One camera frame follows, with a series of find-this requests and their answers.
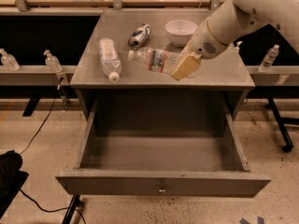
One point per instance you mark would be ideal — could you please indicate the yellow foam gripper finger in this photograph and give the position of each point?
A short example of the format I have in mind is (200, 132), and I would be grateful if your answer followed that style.
(187, 66)
(187, 49)

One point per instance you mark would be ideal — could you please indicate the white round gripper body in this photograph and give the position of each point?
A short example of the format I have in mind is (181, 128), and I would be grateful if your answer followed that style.
(204, 45)

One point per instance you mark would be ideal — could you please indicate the clear crinkled water bottle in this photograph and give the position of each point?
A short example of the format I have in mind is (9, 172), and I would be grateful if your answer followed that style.
(156, 60)

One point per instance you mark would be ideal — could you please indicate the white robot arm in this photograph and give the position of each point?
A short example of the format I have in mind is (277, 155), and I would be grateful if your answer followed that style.
(233, 19)

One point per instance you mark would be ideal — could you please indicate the pump bottle behind cabinet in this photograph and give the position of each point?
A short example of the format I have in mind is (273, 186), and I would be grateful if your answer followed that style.
(237, 47)

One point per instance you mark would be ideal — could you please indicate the grey drawer cabinet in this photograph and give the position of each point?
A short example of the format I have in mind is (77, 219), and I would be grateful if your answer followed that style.
(225, 73)

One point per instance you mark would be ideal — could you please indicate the small water bottle on shelf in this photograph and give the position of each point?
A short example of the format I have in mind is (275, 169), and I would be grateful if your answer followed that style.
(269, 59)

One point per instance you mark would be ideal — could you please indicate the white capped plastic bottle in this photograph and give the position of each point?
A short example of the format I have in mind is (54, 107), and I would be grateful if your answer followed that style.
(109, 58)

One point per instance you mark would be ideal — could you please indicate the open grey top drawer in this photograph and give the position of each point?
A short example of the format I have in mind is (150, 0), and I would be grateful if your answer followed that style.
(172, 143)

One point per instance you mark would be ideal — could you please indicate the clear pump bottle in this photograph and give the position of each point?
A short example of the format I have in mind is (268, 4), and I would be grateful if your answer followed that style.
(9, 61)
(52, 62)

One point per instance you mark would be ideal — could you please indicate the left clear pump bottle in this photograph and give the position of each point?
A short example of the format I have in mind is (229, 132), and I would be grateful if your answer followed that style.
(9, 61)

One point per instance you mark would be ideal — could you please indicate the white bowl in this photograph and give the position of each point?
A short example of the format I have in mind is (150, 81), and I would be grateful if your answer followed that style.
(179, 32)

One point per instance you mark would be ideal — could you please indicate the crushed silver blue can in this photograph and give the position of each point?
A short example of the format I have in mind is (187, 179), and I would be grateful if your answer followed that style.
(139, 36)

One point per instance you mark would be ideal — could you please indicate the black wheeled stand leg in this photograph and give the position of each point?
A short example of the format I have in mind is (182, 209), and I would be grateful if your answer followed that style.
(282, 121)

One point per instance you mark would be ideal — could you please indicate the grey metal side shelf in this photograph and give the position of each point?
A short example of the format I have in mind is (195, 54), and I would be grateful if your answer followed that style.
(28, 75)

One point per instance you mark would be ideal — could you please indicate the black object at left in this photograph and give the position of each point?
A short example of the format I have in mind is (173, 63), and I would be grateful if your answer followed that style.
(11, 178)

